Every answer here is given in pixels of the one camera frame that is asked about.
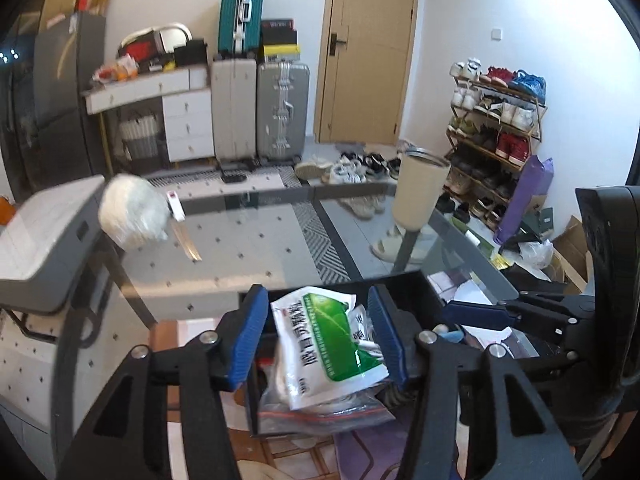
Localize black cardboard box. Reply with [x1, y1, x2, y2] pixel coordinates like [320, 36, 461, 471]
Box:
[244, 270, 446, 436]

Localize cream tumbler cup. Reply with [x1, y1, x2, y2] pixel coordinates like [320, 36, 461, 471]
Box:
[391, 146, 452, 231]

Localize white printed packet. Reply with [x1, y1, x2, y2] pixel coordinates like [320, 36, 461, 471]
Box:
[349, 304, 387, 358]

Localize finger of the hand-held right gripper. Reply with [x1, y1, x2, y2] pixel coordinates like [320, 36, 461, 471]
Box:
[492, 327, 587, 362]
[442, 292, 596, 333]

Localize printed table mat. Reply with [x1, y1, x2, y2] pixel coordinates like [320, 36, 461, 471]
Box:
[145, 317, 481, 480]

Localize white handled knife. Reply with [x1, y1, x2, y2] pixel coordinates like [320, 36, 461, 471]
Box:
[166, 191, 203, 262]

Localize scattered loose shoes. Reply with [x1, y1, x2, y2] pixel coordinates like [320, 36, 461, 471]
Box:
[294, 152, 436, 263]

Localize yellow and black box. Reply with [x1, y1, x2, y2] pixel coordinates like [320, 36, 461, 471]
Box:
[262, 45, 302, 63]

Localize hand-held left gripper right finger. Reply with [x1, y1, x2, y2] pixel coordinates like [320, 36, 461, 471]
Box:
[367, 284, 583, 480]

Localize rows of racked shoes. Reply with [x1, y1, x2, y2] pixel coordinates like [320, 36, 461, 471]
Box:
[436, 60, 547, 226]

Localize white papers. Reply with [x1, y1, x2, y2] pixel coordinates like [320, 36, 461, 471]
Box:
[427, 270, 516, 306]

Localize teal suitcase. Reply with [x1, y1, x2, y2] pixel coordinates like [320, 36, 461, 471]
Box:
[218, 0, 266, 58]

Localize grey refrigerator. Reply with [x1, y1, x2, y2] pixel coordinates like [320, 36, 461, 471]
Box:
[20, 12, 108, 196]

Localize woven basket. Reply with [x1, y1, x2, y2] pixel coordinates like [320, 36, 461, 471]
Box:
[119, 114, 163, 158]

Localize clear plastic bag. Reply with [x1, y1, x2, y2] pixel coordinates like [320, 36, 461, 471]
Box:
[517, 240, 555, 268]

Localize white suitcase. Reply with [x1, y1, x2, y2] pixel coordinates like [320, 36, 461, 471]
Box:
[210, 57, 258, 163]

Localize brown cardboard box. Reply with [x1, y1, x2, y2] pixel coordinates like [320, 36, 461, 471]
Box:
[552, 215, 593, 293]

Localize grey marble top side table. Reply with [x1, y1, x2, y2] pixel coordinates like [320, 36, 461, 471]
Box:
[0, 175, 108, 346]

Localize wooden shoe rack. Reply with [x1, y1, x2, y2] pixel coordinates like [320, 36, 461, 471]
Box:
[435, 72, 548, 231]

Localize white plastic bag bundle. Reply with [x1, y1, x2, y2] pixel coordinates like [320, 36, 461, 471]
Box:
[98, 174, 171, 250]

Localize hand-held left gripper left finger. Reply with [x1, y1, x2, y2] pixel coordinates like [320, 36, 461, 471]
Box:
[57, 284, 271, 480]

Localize green and white packet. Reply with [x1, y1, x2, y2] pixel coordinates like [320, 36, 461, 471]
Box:
[270, 286, 391, 411]

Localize white drawer desk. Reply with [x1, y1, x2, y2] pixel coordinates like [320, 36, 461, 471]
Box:
[82, 66, 213, 166]

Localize bag of fruit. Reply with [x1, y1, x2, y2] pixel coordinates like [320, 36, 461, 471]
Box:
[92, 55, 138, 83]

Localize black boxes stack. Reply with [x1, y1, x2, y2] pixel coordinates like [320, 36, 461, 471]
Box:
[260, 19, 298, 47]

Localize red and black shoe box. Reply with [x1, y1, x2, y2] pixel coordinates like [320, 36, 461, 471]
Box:
[119, 30, 168, 63]

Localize silver suitcase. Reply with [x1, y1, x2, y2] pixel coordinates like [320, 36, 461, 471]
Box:
[256, 60, 311, 163]

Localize purple bag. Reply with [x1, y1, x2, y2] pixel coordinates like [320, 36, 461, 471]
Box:
[494, 156, 555, 246]

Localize dark glass cabinet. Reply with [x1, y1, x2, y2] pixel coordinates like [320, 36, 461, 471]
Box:
[0, 0, 51, 201]

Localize black bag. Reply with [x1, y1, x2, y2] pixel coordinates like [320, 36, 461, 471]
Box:
[172, 39, 210, 67]

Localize wooden door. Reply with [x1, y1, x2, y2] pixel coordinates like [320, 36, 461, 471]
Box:
[314, 0, 420, 146]

